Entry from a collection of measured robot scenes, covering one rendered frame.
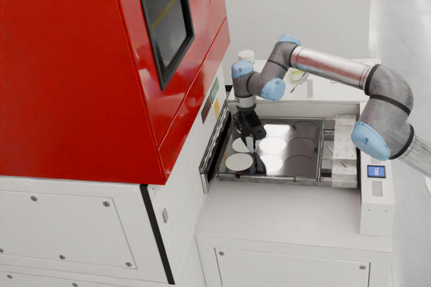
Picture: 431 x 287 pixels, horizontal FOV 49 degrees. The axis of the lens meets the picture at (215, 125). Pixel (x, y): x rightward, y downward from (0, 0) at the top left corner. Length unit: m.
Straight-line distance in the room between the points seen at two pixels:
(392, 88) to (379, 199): 0.35
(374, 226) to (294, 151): 0.41
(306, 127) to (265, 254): 0.54
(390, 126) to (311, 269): 0.57
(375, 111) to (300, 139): 0.55
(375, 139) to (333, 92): 0.69
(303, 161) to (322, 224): 0.25
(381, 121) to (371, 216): 0.34
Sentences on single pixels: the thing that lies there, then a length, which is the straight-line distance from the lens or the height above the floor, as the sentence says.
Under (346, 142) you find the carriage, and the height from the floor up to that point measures 0.88.
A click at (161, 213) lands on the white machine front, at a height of 1.09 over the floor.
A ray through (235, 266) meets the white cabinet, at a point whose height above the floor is 0.67.
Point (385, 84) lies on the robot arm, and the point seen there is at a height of 1.31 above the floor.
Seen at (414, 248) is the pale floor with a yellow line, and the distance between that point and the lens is 2.69.
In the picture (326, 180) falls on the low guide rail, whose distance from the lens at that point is 1.73.
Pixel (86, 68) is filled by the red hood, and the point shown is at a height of 1.56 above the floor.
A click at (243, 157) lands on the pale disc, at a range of 1.77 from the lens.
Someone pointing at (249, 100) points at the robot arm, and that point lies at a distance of 1.63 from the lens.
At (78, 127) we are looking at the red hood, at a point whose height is 1.40.
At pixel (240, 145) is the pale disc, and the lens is 1.83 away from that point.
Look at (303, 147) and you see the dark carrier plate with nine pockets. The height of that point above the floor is 0.90.
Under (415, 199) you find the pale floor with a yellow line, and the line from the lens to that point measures 2.94.
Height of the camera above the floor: 2.01
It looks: 35 degrees down
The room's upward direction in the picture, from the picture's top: 9 degrees counter-clockwise
